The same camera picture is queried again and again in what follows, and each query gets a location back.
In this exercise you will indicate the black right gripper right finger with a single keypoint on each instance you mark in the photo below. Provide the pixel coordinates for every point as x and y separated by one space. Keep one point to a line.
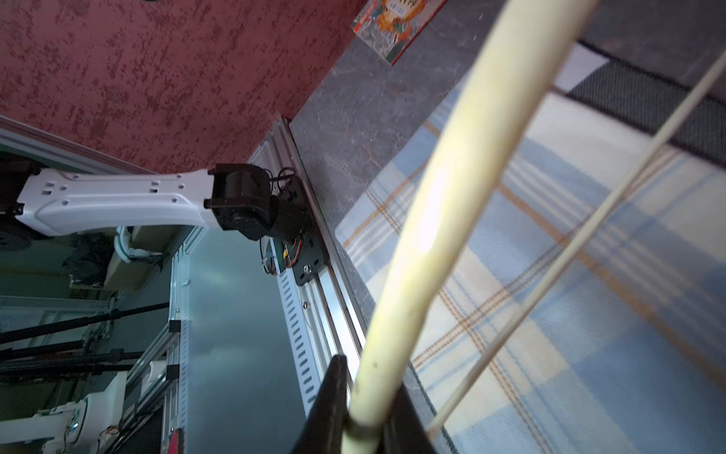
403 432

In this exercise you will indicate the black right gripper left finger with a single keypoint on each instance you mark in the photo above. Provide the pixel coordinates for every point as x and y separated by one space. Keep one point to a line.
324 426

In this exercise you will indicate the blue plaid fringed scarf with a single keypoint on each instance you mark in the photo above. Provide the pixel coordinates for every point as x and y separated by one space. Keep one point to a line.
626 352

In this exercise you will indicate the light cream wooden hanger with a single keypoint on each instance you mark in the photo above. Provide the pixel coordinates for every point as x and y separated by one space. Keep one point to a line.
407 233

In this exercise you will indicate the grey black checkered scarf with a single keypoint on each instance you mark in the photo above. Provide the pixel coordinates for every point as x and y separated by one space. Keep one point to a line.
642 100

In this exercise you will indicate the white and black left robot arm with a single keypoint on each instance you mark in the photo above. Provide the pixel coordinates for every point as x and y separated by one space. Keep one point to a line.
40 203

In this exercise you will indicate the colourful illustrated book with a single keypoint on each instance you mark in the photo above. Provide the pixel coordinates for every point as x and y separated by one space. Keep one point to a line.
389 27

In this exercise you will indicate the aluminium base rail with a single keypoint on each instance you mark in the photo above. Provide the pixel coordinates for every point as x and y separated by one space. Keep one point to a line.
254 343

